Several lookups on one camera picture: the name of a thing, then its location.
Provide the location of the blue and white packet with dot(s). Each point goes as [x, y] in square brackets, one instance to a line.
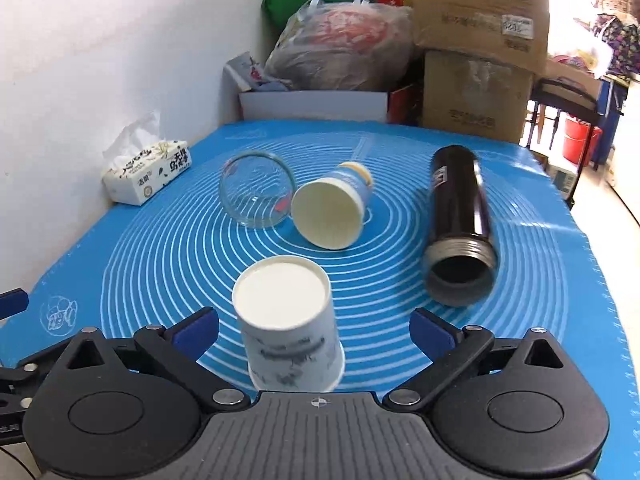
[247, 72]

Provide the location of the clear bag with red contents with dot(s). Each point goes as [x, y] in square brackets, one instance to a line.
[345, 45]

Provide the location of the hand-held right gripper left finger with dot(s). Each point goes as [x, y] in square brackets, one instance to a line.
[195, 332]

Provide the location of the small brown cardboard box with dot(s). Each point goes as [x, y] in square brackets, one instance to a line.
[470, 100]

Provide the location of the red carton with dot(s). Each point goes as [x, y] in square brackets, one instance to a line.
[402, 105]

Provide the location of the floral cloth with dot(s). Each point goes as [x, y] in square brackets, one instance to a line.
[620, 35]

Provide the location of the large brown cardboard box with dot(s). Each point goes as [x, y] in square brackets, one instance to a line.
[480, 5]

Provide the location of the white tissue pack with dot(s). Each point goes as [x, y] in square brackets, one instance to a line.
[145, 170]

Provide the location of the white paper cup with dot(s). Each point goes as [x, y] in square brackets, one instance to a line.
[287, 320]

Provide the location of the blue silicone mat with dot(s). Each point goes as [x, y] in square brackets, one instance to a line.
[150, 240]

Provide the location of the red bucket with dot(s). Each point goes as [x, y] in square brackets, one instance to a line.
[577, 137]

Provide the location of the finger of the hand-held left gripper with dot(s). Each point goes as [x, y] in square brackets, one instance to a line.
[12, 302]
[22, 367]

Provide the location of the dark wooden table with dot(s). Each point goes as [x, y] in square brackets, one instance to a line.
[570, 92]

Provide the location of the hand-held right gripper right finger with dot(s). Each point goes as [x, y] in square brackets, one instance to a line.
[430, 332]

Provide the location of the blue banded paper cup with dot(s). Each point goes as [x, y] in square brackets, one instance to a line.
[327, 215]

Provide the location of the black thermos cup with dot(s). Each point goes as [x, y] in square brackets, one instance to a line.
[457, 200]

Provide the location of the white cardboard box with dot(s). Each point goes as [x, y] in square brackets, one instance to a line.
[310, 105]

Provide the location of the clear glass cup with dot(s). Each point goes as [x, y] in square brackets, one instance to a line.
[255, 190]

